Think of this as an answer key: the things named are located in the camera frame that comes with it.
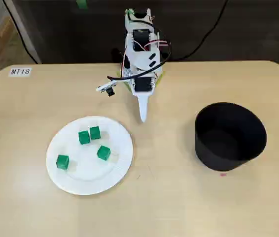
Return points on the white MT18 label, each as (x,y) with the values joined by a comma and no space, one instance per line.
(20,71)

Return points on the white paper plate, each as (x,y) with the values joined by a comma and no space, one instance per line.
(92,172)

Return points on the yellow-green base plate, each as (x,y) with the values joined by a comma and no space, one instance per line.
(161,77)

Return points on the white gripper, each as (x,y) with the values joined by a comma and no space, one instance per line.
(143,85)

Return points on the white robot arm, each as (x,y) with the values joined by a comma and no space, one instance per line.
(142,59)

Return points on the wrist camera in white mount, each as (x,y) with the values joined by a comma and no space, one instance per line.
(105,87)

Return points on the green block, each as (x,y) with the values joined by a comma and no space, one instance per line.
(94,132)
(103,153)
(62,162)
(84,137)

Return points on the black pot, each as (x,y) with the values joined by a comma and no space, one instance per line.
(228,158)

